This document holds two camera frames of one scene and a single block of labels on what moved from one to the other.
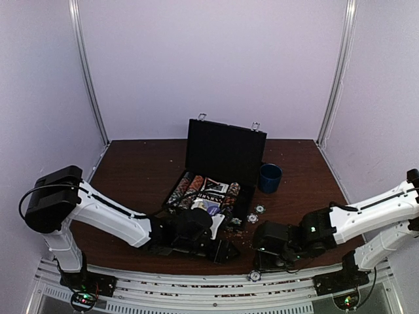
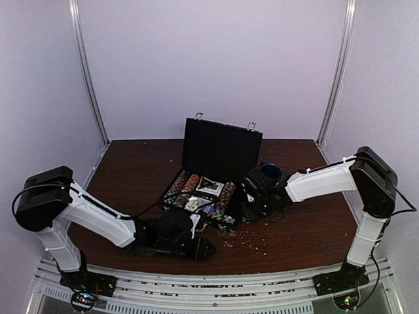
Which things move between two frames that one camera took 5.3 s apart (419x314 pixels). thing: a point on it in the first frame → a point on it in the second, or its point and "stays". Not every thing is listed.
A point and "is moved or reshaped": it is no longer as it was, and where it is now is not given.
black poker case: x=221 y=170 stays
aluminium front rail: x=224 y=292 stays
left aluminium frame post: x=75 y=27 stays
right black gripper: x=264 y=263 → x=246 y=214
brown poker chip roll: x=196 y=183 is moved or reshaped
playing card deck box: x=218 y=190 stays
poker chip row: x=188 y=199 → x=181 y=199
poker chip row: x=231 y=198 → x=223 y=200
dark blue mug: x=270 y=176 stays
